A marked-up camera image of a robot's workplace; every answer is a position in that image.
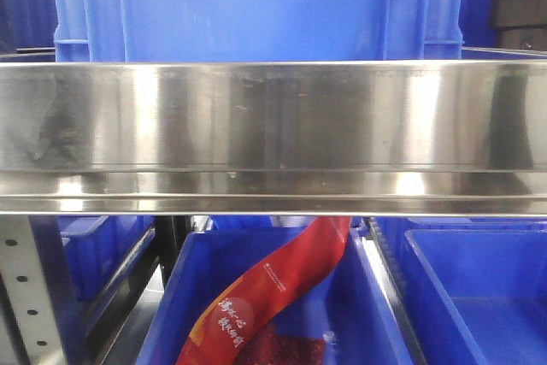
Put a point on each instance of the perforated metal shelf upright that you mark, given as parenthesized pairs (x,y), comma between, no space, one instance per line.
(28,294)

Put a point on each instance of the blue bin lower right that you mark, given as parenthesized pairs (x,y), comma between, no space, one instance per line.
(474,289)

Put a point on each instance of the blue bin with red bag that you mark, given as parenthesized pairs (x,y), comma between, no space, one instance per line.
(343,320)

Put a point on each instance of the red printed bag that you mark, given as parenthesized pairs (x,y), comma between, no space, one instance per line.
(253,299)

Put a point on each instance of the blue bin lower left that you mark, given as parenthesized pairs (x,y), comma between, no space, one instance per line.
(95,247)

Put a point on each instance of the stainless steel shelf rail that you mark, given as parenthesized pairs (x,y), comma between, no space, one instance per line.
(335,138)

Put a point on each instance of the large blue crate upper shelf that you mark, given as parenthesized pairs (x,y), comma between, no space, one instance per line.
(256,30)

